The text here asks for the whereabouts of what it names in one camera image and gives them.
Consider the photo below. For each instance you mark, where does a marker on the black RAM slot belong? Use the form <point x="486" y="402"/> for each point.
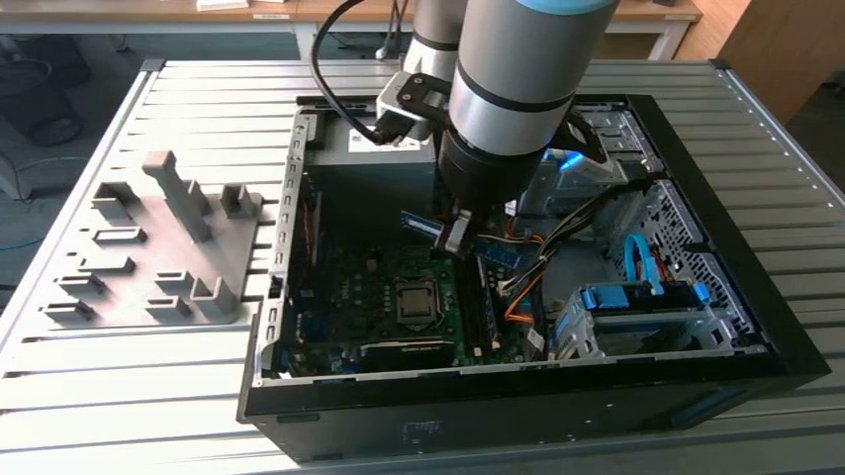
<point x="464" y="297"/>

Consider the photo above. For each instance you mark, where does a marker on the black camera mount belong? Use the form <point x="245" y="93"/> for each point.
<point x="587" y="138"/>

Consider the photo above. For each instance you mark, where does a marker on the silver CPU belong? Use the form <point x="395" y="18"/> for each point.
<point x="416" y="302"/>

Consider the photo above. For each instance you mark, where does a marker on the grey parts rack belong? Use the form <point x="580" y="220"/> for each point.
<point x="145" y="237"/>

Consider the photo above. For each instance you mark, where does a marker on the black PC case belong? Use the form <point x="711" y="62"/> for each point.
<point x="527" y="406"/>

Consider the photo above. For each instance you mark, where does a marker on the black office chair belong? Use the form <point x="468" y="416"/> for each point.
<point x="45" y="99"/>

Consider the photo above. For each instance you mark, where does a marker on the green motherboard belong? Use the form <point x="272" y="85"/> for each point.
<point x="356" y="297"/>

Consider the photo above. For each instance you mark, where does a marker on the black graphics card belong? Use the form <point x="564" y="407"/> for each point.
<point x="408" y="353"/>

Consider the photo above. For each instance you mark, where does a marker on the grey power supply unit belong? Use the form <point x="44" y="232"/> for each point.
<point x="356" y="198"/>

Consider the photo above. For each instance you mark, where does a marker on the white box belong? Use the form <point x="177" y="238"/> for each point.
<point x="220" y="5"/>

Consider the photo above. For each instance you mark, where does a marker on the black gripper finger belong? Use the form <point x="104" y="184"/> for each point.
<point x="455" y="237"/>

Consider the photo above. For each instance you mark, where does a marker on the wooden desk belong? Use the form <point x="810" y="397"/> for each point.
<point x="132" y="12"/>

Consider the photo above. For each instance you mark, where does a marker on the brown wooden cabinet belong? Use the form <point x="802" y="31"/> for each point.
<point x="791" y="49"/>

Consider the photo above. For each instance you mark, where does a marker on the blue RAM stick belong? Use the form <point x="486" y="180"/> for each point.
<point x="502" y="252"/>

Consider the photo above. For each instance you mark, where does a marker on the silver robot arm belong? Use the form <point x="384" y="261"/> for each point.
<point x="527" y="59"/>

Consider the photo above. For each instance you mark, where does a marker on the grey metal drive cage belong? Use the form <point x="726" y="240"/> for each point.
<point x="580" y="193"/>
<point x="659" y="321"/>

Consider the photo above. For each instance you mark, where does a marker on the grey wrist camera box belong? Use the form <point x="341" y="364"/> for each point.
<point x="389" y="106"/>

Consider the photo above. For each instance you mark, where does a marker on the blue disk carrier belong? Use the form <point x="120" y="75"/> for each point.
<point x="614" y="297"/>

